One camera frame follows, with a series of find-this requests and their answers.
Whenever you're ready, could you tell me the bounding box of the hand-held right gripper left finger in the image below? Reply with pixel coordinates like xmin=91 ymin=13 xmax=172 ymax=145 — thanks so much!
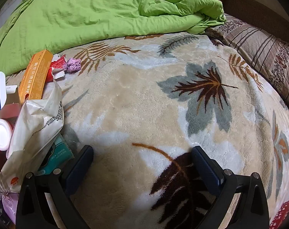
xmin=16 ymin=145 xmax=94 ymax=229

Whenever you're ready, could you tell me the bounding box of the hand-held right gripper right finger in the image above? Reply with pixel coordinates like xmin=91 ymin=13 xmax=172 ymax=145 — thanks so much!
xmin=191 ymin=145 xmax=270 ymax=229

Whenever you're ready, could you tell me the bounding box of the teal tissue pack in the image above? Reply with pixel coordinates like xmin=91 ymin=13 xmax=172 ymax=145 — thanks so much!
xmin=37 ymin=134 xmax=74 ymax=176

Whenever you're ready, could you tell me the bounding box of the white plastic pouch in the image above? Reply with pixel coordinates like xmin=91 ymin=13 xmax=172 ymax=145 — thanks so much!
xmin=0 ymin=79 xmax=65 ymax=194

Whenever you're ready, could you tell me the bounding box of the white spray bottle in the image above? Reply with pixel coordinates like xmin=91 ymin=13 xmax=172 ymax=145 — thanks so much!
xmin=0 ymin=119 xmax=15 ymax=151

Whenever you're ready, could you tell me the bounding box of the orange medicine box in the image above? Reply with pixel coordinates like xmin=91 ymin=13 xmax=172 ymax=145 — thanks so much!
xmin=18 ymin=49 xmax=54 ymax=103

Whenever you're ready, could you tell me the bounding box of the blue white box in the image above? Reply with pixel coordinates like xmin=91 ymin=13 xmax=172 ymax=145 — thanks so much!
xmin=0 ymin=72 xmax=22 ymax=124

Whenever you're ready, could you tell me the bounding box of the pink plastic packet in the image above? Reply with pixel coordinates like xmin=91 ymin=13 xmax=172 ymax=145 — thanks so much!
xmin=0 ymin=188 xmax=18 ymax=222

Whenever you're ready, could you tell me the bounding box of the leaf print blanket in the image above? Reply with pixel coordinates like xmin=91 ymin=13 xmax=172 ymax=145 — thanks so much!
xmin=0 ymin=32 xmax=289 ymax=229

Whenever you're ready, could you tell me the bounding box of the red plastic basket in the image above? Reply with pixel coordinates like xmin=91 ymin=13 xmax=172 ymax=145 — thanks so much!
xmin=270 ymin=192 xmax=289 ymax=229

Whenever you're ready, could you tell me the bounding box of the pink crumpled paper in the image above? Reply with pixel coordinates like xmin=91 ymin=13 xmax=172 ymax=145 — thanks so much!
xmin=65 ymin=58 xmax=82 ymax=73

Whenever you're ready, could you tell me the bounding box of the small torn red packet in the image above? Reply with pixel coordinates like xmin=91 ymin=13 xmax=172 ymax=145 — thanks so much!
xmin=46 ymin=54 xmax=68 ymax=83

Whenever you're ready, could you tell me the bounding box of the striped pillow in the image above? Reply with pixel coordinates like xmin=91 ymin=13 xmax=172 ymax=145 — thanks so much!
xmin=205 ymin=13 xmax=289 ymax=115

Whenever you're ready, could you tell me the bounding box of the green quilt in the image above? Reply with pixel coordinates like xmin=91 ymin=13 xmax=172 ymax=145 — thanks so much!
xmin=0 ymin=0 xmax=227 ymax=77

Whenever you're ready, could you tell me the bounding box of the brown sofa armrest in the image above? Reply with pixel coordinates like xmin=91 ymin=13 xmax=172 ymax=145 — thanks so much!
xmin=202 ymin=0 xmax=289 ymax=50

